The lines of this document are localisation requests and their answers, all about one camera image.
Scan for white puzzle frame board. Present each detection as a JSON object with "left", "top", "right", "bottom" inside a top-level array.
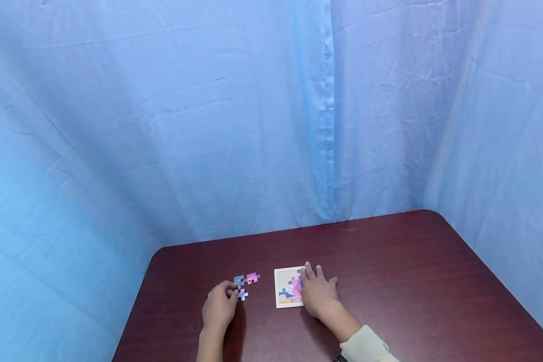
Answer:
[{"left": 274, "top": 266, "right": 307, "bottom": 309}]

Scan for person's right hand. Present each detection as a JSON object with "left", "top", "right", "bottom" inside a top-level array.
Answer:
[{"left": 299, "top": 261, "right": 339, "bottom": 319}]

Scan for person's right forearm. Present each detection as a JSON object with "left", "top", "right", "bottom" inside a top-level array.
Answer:
[{"left": 316, "top": 300, "right": 400, "bottom": 362}]

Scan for person's left forearm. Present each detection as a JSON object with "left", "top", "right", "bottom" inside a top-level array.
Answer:
[{"left": 196, "top": 324, "right": 229, "bottom": 362}]

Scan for person's left hand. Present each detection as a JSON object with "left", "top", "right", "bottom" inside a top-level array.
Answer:
[{"left": 202, "top": 281, "right": 239, "bottom": 332}]

